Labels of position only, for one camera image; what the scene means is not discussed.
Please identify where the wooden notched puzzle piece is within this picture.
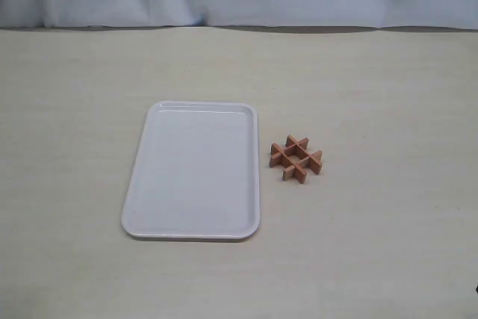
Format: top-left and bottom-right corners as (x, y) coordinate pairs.
(282, 158), (323, 185)

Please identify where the white rectangular plastic tray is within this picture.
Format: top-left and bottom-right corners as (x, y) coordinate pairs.
(121, 101), (261, 241)

